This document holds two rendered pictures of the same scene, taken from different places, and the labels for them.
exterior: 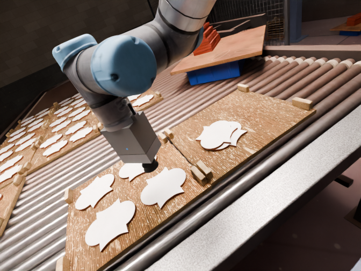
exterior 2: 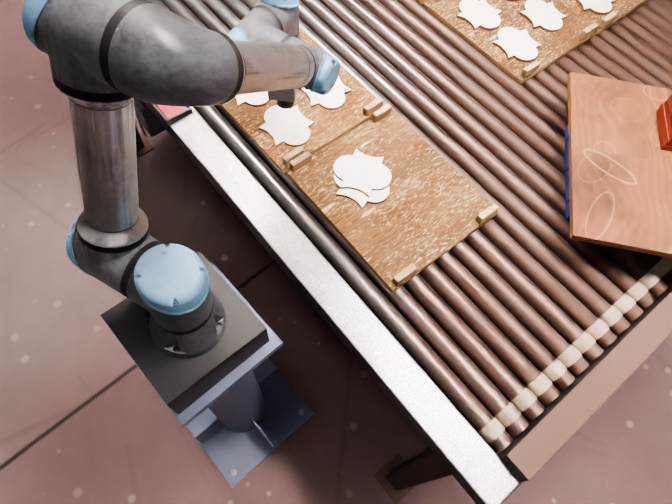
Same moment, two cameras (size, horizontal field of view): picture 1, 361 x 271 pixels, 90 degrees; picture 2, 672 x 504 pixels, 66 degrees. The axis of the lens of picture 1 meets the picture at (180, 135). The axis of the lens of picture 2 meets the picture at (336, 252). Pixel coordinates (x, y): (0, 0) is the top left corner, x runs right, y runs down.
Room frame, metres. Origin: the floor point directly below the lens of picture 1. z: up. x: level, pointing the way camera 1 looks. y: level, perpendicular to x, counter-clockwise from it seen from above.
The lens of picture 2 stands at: (0.06, -0.75, 2.00)
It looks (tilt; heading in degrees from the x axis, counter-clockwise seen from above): 63 degrees down; 60
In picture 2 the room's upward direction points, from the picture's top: 6 degrees clockwise
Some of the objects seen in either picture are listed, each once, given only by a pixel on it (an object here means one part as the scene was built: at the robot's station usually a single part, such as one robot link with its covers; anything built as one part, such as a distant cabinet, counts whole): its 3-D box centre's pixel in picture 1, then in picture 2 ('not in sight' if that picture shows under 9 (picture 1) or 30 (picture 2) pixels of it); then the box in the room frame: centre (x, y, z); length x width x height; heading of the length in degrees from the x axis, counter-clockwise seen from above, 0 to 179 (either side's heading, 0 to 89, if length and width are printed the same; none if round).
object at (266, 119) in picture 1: (229, 124); (390, 192); (0.54, -0.18, 0.93); 0.41 x 0.35 x 0.02; 103
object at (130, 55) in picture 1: (125, 64); (259, 43); (0.30, 0.03, 1.29); 0.11 x 0.11 x 0.08; 35
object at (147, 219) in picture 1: (129, 191); (288, 91); (0.43, 0.22, 0.93); 0.41 x 0.35 x 0.02; 105
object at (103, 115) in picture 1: (114, 107); not in sight; (0.37, 0.10, 1.21); 0.08 x 0.08 x 0.05
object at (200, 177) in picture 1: (198, 175); (293, 156); (0.35, 0.00, 0.95); 0.06 x 0.02 x 0.03; 15
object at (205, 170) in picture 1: (204, 169); (300, 161); (0.36, -0.02, 0.95); 0.06 x 0.02 x 0.03; 13
